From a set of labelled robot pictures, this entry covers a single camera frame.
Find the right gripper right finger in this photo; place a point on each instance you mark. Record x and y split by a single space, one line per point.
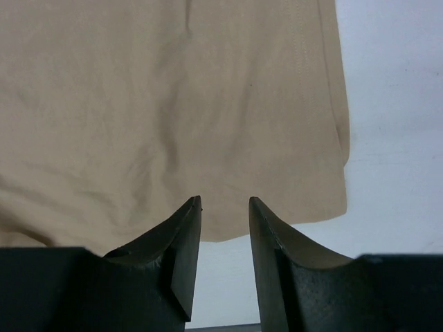
304 286

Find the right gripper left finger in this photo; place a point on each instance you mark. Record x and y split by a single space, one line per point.
145 285

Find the beige polo shirt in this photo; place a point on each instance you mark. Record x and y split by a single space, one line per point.
114 113

